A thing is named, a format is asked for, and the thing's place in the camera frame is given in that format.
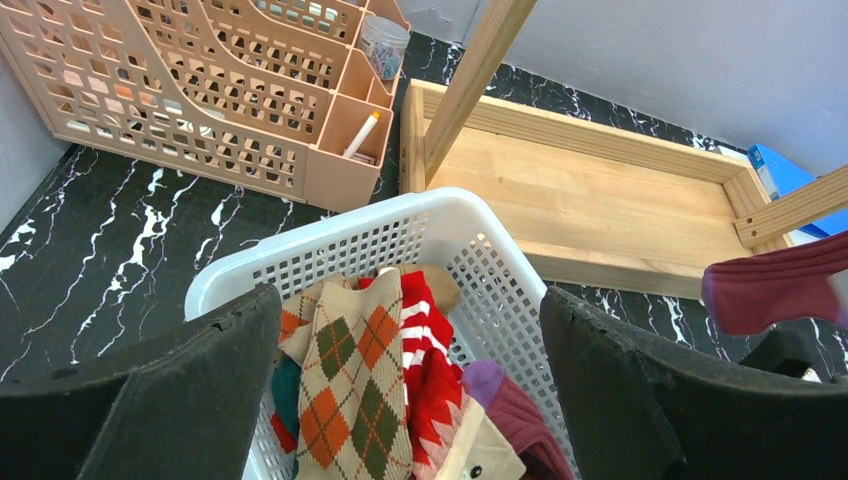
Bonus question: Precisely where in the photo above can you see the peach plastic file organizer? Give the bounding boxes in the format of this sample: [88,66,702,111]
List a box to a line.
[1,0,404,212]

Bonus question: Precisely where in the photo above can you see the clear jar of clips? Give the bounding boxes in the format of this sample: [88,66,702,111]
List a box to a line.
[358,15,410,81]

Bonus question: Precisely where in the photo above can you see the argyle brown sock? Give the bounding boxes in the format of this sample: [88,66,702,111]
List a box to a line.
[279,269,412,479]

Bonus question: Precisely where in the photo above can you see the dark green sock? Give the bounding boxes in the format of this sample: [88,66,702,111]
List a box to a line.
[271,356,301,446]

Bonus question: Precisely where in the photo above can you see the purple sock with yellow cuff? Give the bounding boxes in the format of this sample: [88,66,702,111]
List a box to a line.
[701,232,847,335]

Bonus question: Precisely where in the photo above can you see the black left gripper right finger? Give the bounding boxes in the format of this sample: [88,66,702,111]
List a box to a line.
[540,287,847,479]

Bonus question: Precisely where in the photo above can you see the white plastic laundry basket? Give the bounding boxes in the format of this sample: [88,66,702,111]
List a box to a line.
[185,188,577,479]

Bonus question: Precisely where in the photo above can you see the wooden hanger rack stand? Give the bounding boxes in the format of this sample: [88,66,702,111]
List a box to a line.
[400,1,847,299]

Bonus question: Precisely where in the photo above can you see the blue folder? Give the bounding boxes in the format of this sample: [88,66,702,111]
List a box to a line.
[747,144,847,243]

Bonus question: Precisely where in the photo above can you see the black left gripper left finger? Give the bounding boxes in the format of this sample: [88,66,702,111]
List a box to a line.
[1,286,282,479]

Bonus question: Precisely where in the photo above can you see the red white striped sock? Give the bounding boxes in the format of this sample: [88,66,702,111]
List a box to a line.
[354,271,461,434]

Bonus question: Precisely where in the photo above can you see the white marker pen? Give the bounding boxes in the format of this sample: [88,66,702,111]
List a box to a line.
[342,111,381,158]

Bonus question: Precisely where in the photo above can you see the beige animal face sock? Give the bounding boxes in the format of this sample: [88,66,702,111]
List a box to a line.
[409,395,526,479]

